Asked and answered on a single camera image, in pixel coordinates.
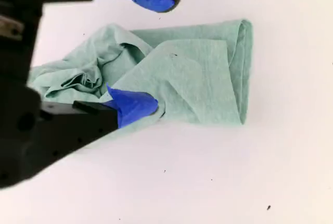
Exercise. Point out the green t-shirt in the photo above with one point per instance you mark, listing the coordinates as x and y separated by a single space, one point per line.
195 78

